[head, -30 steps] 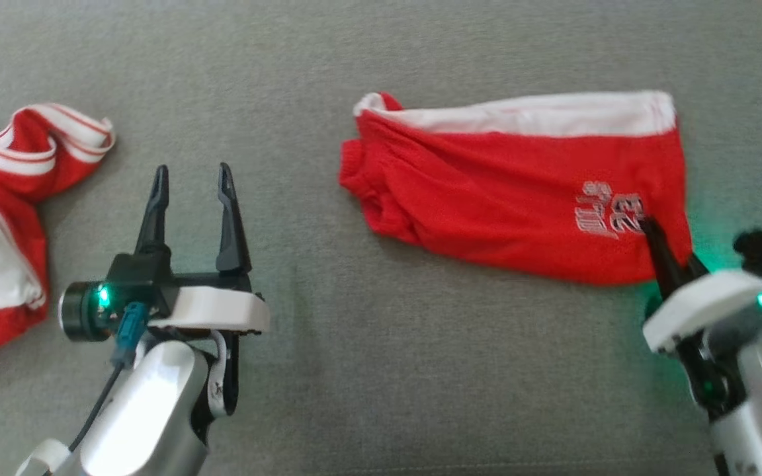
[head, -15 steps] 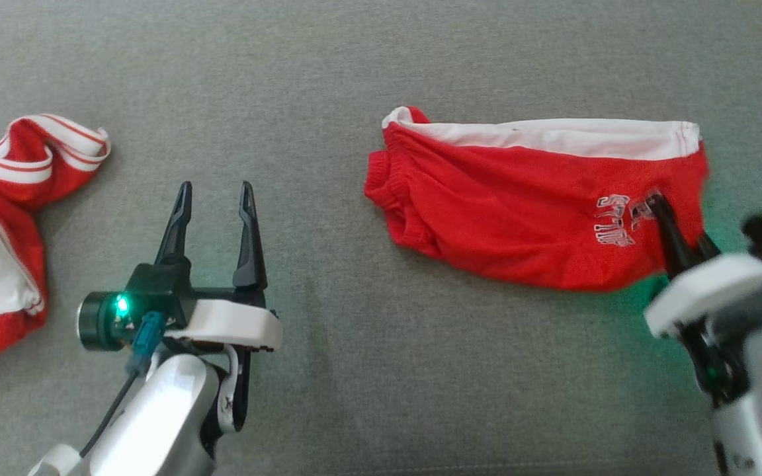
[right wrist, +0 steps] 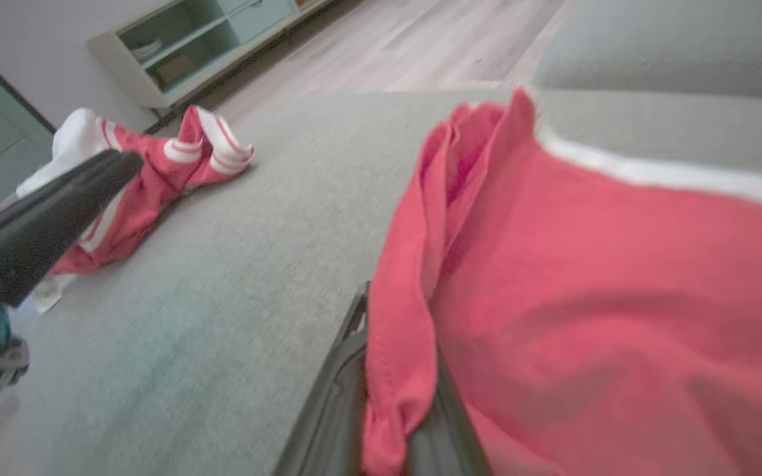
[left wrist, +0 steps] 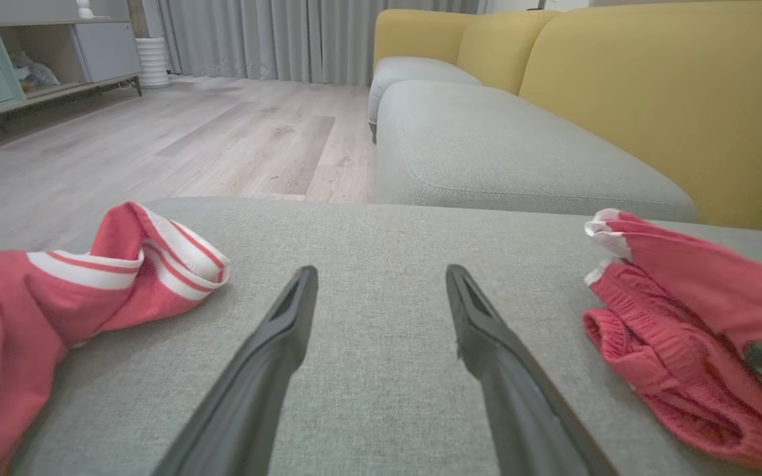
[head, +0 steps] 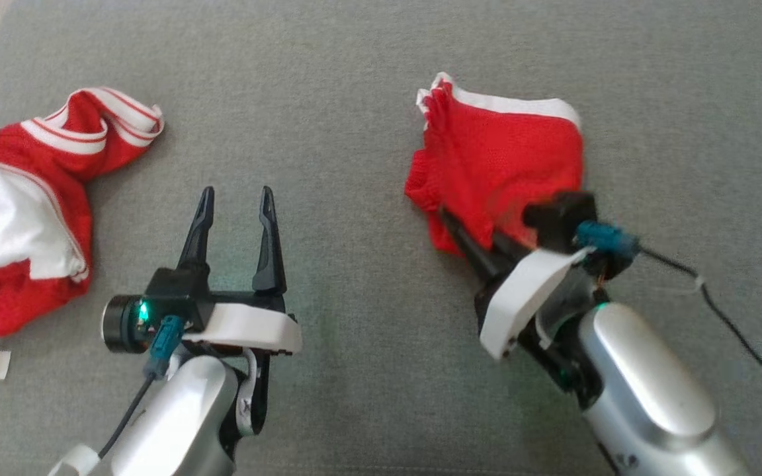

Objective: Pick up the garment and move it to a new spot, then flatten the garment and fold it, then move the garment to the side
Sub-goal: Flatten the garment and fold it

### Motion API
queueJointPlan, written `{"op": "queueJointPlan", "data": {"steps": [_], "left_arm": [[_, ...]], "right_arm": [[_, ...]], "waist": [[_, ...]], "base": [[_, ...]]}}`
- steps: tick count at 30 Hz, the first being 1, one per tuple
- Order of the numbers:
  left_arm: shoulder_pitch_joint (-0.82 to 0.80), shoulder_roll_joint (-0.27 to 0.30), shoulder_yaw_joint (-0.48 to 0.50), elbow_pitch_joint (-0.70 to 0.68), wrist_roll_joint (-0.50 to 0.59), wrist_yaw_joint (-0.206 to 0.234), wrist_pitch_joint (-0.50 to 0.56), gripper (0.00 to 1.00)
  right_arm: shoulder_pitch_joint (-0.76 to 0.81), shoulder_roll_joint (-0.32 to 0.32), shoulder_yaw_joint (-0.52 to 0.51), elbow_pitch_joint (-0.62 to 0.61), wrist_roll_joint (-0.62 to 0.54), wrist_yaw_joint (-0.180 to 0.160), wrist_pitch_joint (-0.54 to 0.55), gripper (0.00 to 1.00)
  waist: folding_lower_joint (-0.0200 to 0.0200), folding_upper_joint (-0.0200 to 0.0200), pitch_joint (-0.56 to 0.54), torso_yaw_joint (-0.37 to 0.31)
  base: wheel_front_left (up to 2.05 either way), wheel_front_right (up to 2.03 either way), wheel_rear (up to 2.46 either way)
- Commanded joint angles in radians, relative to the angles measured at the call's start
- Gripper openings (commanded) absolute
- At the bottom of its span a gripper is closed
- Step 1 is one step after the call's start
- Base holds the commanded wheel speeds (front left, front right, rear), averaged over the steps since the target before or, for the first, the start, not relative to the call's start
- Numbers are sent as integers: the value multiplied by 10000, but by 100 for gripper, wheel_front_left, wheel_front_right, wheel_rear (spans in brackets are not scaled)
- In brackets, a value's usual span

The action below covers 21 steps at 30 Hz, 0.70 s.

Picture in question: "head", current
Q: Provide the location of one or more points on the red garment with white trim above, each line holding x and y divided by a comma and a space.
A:
500, 158

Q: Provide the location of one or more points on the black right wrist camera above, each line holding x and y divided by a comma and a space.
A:
559, 218

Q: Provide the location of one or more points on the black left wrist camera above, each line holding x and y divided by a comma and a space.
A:
176, 297

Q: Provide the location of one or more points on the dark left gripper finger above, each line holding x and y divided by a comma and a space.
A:
270, 258
199, 231

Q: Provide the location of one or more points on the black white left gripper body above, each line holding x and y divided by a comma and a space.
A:
249, 327

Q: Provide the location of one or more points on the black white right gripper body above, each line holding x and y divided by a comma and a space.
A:
526, 297

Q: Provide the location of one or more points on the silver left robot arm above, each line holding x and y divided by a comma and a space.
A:
176, 423

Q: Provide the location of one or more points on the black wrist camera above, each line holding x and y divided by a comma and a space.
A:
176, 297
559, 218

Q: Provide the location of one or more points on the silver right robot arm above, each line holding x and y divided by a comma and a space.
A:
645, 370

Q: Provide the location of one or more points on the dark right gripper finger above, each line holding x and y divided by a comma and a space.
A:
470, 246
512, 243

